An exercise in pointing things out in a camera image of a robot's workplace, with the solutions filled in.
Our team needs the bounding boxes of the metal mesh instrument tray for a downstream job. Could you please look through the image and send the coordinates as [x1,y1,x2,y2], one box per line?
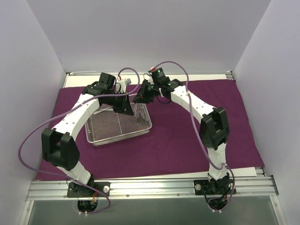
[85,94,152,146]

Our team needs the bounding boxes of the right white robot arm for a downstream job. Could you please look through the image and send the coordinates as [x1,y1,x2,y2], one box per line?
[133,79,229,194]

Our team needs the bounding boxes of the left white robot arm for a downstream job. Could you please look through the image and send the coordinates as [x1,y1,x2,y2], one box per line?
[41,77,134,196]

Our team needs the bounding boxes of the steel tweezers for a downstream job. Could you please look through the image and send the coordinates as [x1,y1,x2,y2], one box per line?
[134,104,145,126]

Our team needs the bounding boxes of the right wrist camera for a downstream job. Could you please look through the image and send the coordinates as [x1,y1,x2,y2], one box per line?
[150,67,168,85]

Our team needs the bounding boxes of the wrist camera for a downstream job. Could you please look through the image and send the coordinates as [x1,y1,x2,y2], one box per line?
[150,67,168,85]
[98,73,116,90]

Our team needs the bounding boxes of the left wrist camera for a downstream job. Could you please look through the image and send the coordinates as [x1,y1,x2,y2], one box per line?
[98,73,116,90]

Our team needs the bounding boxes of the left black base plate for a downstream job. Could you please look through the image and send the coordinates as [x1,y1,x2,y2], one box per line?
[67,181,111,198]

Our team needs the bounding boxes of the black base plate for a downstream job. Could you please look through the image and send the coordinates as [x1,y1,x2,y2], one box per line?
[67,181,111,198]
[193,179,233,195]

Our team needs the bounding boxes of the aluminium front rail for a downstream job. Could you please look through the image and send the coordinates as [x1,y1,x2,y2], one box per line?
[26,176,278,201]

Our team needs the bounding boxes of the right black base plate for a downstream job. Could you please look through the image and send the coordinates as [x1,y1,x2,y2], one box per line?
[193,179,233,195]

